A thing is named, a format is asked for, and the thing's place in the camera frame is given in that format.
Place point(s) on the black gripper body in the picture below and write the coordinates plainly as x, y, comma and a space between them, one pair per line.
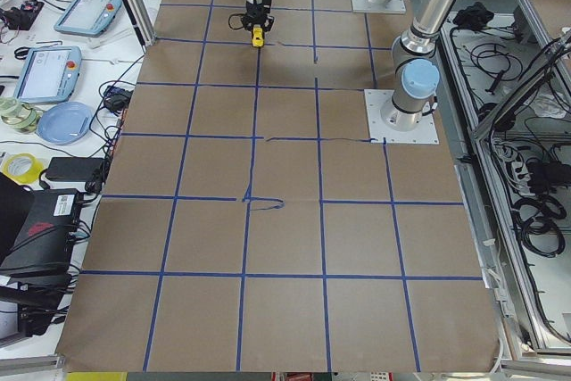
253, 11

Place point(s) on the yellow beetle toy car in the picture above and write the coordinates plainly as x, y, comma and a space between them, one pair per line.
258, 36

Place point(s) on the far teach pendant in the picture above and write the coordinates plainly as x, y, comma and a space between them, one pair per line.
88, 18

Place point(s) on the teach pendant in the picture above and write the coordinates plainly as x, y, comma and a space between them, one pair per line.
88, 18
49, 75

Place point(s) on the near teach pendant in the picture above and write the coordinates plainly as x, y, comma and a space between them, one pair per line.
49, 75

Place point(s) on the blue plate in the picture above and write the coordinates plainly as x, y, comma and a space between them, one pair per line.
65, 123

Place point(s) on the black power adapter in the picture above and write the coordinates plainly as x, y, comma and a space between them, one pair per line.
73, 169

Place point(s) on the yellow tape roll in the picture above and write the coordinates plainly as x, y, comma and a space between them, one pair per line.
23, 168

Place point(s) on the black laptop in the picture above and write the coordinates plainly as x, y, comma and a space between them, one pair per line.
36, 229

